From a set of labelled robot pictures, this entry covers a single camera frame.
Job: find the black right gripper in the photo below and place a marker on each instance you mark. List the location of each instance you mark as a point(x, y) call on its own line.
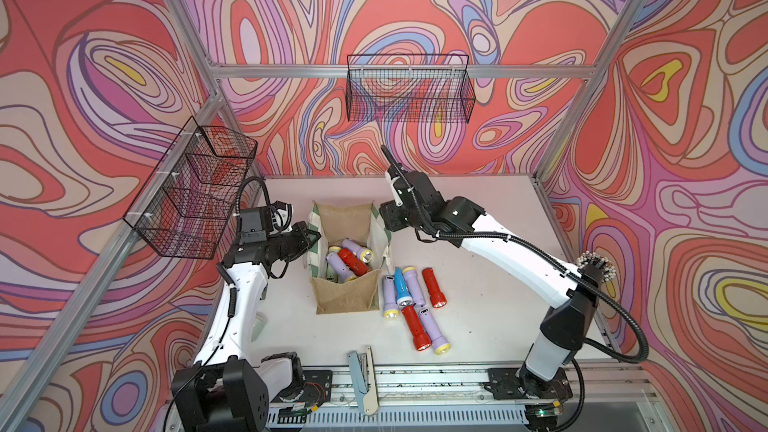
point(388, 213)

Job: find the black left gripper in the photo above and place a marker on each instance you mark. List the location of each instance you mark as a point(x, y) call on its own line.
point(299, 232)

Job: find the burlap tote bag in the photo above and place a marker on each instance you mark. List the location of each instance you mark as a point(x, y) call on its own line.
point(363, 224)

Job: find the red flashlight top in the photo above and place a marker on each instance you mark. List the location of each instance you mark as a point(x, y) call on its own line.
point(355, 264)

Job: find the red flashlight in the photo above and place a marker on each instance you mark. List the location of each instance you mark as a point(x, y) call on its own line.
point(355, 264)
point(436, 295)
point(420, 338)

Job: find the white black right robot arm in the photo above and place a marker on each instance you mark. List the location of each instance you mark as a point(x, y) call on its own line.
point(571, 290)

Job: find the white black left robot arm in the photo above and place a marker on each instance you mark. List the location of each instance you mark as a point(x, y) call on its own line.
point(222, 390)

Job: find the blue flashlight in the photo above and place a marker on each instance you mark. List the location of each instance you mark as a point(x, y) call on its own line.
point(403, 296)

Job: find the red flashlight bottom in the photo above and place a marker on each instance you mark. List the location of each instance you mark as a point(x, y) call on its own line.
point(420, 338)

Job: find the long purple flashlight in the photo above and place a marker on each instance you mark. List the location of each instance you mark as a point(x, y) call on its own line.
point(440, 344)

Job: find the blue beige stapler tool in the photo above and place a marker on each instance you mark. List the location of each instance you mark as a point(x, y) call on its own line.
point(363, 378)

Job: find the metal cup of pencils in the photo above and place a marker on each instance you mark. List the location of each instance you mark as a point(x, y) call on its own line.
point(599, 268)

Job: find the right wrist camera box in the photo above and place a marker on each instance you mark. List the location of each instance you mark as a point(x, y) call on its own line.
point(415, 188)

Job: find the black wire basket left wall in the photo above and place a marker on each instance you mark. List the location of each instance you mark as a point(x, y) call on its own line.
point(183, 210)

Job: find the black wire basket wall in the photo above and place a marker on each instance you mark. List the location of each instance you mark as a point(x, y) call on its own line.
point(183, 210)
point(411, 88)

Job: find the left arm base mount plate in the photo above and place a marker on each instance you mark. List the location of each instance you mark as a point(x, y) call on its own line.
point(317, 388)

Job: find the black wire basket back wall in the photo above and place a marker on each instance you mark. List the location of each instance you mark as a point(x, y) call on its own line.
point(411, 88)

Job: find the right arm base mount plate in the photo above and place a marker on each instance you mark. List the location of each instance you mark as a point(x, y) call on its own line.
point(509, 383)

